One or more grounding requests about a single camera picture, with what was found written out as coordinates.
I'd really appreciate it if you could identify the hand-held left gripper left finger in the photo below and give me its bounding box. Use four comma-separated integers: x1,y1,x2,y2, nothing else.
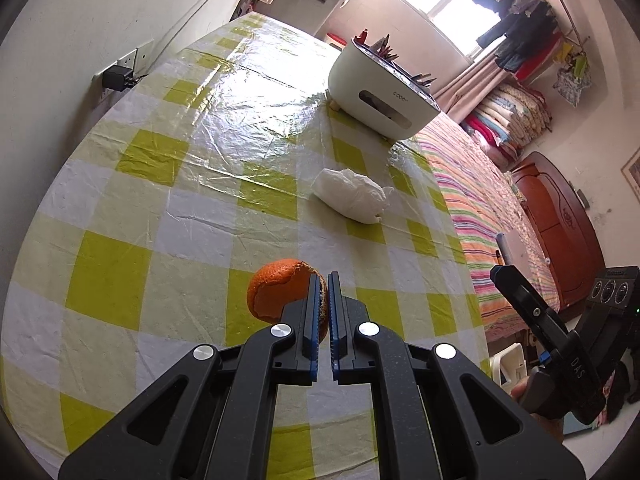
57,271,321,480

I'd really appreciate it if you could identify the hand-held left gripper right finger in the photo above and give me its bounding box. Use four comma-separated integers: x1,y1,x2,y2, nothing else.
327,271,586,480

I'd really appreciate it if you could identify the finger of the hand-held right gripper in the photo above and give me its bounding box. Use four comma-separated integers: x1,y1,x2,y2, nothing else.
489,264,576,356

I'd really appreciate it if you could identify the orange peel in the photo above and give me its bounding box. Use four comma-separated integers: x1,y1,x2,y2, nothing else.
246,258,331,341

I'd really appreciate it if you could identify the person's right hand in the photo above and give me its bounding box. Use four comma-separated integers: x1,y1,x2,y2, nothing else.
510,377,568,443

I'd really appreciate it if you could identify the wooden bed headboard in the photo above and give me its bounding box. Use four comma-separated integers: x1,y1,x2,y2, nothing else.
510,151,606,321

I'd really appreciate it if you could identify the bed with striped sheet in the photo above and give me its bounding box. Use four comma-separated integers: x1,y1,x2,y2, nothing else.
415,120,566,346

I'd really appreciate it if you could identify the white tied plastic bag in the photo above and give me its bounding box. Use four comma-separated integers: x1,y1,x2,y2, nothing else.
312,167,396,224

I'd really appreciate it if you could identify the stack of folded quilts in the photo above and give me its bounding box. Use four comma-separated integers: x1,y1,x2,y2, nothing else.
460,82,553,161

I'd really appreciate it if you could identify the white desk organizer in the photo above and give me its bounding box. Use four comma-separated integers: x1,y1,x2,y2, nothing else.
327,37,441,142

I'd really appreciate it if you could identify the pink curtain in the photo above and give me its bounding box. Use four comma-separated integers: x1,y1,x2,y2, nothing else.
432,52,516,121

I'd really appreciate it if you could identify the row of hanging clothes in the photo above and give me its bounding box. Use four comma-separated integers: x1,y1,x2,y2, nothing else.
440,0,593,106

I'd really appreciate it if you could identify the bunch of pens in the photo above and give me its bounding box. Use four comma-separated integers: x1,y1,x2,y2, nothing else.
352,29,437,96

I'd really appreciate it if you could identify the black power adapter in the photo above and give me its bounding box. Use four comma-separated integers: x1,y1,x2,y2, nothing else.
102,65,137,93

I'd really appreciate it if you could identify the white appliance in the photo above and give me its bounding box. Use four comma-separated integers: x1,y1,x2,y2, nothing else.
265,0,351,36

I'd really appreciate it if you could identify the framed wall picture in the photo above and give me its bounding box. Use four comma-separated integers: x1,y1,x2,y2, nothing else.
620,147,640,191

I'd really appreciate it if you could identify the white wall socket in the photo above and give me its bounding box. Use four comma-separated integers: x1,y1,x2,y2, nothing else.
92,39,156,101

